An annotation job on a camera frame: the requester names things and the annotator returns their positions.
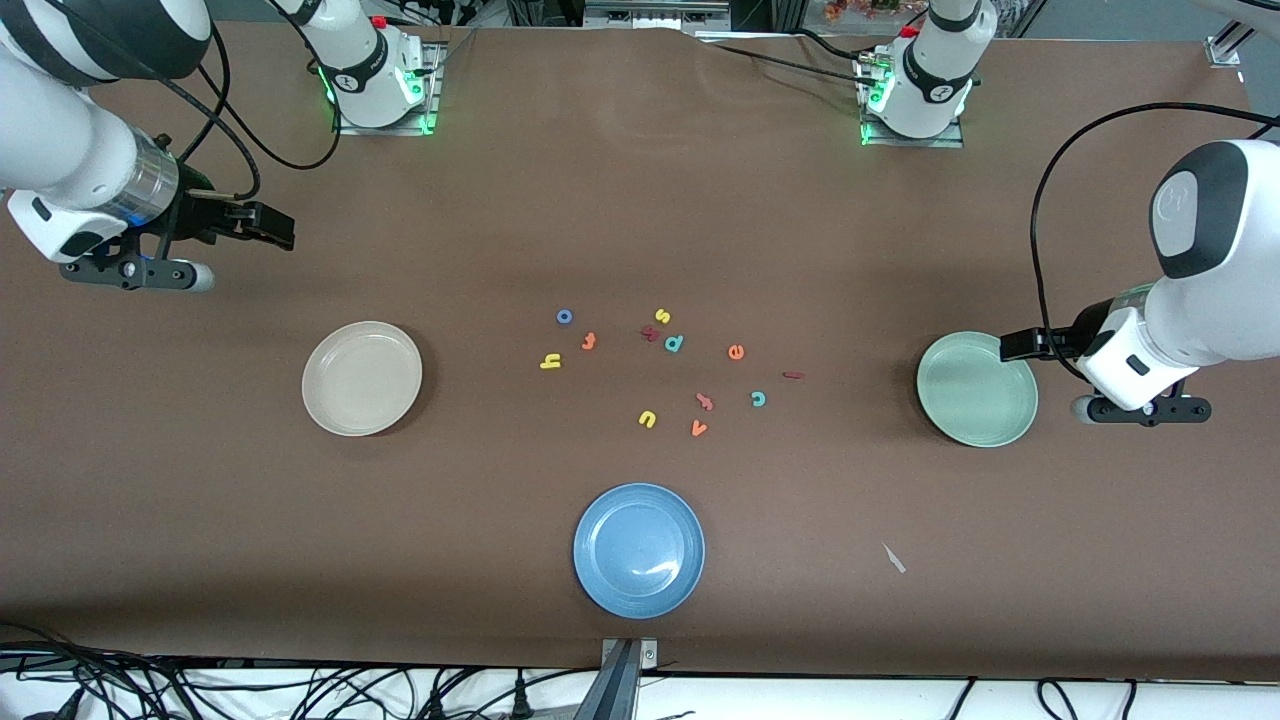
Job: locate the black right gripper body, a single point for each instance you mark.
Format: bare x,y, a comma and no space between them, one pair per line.
198,217

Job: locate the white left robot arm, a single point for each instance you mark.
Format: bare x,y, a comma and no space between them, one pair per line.
1220,300

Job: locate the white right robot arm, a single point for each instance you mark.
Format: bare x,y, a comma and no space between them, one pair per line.
60,140

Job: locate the green plate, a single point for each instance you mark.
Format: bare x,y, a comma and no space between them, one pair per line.
975,395

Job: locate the beige plate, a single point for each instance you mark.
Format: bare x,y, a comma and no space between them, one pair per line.
362,378

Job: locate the white paper scrap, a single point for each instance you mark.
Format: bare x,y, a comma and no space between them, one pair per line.
895,560

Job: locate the brown table cover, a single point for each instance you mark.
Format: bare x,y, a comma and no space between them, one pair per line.
640,200

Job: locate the grey metal box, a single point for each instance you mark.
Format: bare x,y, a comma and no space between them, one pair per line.
650,15

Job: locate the blue plate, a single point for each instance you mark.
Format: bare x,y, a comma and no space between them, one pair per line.
639,550

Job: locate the black power plug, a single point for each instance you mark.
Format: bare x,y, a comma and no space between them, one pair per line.
520,700

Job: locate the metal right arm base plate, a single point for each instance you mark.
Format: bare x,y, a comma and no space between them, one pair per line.
433,90

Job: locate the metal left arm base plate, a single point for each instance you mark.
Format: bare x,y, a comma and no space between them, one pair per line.
940,142

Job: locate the aluminium frame profile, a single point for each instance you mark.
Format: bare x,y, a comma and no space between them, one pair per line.
1225,50

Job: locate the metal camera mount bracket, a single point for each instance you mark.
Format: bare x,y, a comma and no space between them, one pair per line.
625,680

